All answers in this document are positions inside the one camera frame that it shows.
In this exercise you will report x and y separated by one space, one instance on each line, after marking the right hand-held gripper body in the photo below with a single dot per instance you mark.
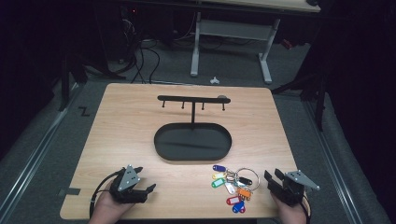
292 189

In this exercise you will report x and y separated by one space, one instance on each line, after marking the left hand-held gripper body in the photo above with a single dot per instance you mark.
126 182

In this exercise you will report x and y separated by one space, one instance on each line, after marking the black key rack with tray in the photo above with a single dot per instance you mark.
193 143

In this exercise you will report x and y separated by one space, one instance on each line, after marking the person's right hand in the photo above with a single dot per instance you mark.
292 214

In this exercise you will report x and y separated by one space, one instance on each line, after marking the person's left hand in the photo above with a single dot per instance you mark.
107 210

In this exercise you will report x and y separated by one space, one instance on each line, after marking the grey tape strip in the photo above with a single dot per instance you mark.
72 191

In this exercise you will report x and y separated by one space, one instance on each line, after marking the black metal stand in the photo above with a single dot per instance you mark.
320 102
64 84

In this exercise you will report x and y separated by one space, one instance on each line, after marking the small white floor scrap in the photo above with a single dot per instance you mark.
214 81

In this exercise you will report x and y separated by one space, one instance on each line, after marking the small red object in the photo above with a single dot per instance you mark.
287 44

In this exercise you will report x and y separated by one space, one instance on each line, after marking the white-framed desk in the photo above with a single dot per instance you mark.
233 29

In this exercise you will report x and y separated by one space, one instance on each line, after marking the metal floor rail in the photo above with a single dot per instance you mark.
333 165
37 155

